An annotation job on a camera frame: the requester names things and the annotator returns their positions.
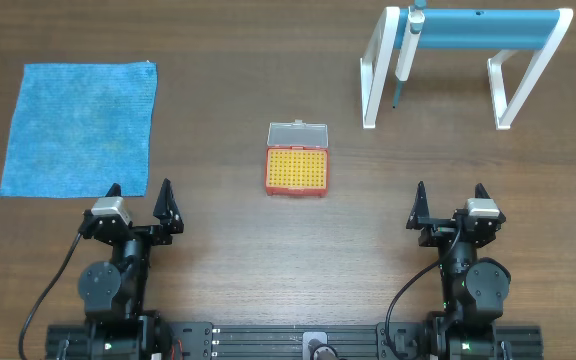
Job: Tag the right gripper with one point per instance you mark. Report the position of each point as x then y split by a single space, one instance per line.
468 231

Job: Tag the red and yellow tip box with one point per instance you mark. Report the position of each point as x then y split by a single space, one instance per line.
296 170

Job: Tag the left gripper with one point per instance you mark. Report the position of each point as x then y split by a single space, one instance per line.
115 232

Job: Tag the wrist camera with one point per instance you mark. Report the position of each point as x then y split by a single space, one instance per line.
482 207
112 209

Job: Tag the blue cloth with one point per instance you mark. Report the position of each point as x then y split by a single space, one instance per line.
78 130

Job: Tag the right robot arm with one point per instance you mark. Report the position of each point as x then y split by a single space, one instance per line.
488 290

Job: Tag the white pipette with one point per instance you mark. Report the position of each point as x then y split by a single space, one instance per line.
408 55

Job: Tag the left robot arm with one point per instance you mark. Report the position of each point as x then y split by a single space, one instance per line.
100 287

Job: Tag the white and blue stand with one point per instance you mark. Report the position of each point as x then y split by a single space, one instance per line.
478 30

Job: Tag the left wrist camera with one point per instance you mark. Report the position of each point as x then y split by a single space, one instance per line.
112 209

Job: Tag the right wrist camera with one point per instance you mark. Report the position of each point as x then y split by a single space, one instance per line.
482 207

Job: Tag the mounting rail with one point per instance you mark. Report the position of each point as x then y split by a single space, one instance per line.
268 340

